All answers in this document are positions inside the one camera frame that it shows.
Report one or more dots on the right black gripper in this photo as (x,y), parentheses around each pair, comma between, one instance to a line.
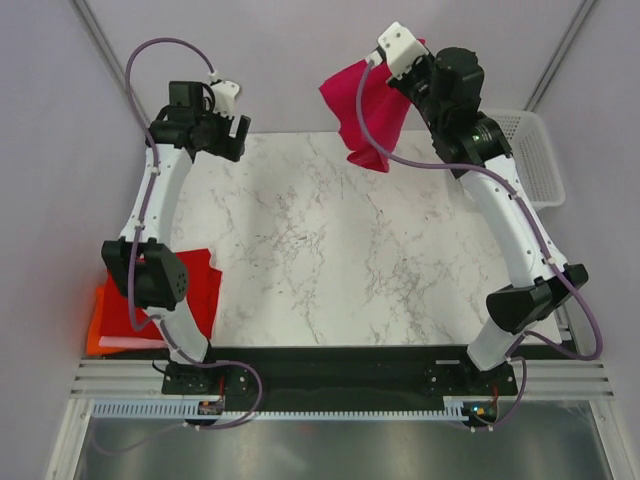
(404,83)

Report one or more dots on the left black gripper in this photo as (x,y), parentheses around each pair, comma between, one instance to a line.
(230,148)

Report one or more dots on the magenta t shirt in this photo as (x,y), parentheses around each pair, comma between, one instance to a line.
(384,112)

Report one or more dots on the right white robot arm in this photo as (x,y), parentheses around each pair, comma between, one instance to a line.
(540,277)

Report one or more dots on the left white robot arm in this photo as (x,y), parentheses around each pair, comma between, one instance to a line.
(147,273)

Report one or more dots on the white plastic basket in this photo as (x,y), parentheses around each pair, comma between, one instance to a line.
(534,156)

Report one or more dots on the red folded t shirt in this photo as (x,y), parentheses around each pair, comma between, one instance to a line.
(203,288)

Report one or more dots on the orange folded t shirt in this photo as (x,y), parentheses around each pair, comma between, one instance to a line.
(97,325)

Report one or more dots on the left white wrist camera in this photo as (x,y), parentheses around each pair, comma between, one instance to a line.
(225,95)

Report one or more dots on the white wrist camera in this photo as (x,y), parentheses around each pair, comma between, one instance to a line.
(225,95)
(398,49)

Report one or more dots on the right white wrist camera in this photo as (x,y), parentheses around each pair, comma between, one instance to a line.
(398,49)

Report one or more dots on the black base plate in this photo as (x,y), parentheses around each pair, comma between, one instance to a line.
(242,357)

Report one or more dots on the aluminium frame rail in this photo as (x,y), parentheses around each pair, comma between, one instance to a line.
(536,379)

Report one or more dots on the white slotted cable duct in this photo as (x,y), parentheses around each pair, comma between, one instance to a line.
(201,409)

